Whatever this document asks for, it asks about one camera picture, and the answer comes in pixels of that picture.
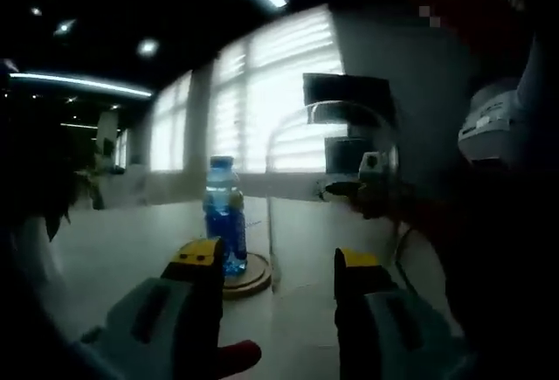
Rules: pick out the black monitor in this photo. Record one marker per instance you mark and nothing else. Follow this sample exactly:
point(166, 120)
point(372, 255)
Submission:
point(349, 87)

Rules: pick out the person's right hand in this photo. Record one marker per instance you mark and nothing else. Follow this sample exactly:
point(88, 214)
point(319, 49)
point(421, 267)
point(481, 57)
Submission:
point(375, 205)

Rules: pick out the person's left hand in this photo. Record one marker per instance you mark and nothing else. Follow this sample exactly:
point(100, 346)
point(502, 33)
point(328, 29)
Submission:
point(240, 354)

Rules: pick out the dark potted plant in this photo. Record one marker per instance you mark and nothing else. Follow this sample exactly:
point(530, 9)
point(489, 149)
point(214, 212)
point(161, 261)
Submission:
point(57, 188)

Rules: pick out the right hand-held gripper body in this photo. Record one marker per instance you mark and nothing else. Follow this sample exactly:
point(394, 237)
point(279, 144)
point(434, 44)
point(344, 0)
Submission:
point(380, 166)

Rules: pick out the dark laptop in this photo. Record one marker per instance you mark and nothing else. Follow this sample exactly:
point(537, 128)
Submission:
point(345, 155)

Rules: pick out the curved ceiling light strip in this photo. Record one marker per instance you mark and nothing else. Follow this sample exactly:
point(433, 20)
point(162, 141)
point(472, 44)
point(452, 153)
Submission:
point(78, 82)

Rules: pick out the blue Mizone drink bottle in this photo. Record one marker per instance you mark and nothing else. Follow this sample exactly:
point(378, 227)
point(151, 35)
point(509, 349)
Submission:
point(225, 205)

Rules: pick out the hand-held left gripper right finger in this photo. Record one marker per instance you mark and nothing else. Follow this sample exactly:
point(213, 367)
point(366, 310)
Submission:
point(384, 327)

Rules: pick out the white chest device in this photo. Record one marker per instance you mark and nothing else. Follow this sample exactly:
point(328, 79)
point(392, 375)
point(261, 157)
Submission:
point(489, 131)

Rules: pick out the small dark wall screen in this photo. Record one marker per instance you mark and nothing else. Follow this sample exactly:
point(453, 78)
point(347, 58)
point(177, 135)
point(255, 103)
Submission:
point(107, 146)

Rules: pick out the round wooden base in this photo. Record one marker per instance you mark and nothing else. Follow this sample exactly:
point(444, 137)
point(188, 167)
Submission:
point(255, 275)

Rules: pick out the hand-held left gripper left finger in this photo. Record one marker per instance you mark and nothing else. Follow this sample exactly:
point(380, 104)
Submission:
point(174, 314)

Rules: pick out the clear glass dome cover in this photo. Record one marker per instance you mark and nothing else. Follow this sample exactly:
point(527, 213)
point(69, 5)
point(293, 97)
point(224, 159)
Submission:
point(297, 144)

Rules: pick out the large round ceiling spotlight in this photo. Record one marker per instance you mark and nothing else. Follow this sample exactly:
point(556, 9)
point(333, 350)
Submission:
point(147, 47)

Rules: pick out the window with white blinds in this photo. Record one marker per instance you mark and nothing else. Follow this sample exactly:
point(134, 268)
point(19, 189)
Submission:
point(288, 83)

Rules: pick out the small round ceiling spotlight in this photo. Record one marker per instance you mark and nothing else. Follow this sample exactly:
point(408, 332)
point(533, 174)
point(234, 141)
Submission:
point(65, 27)

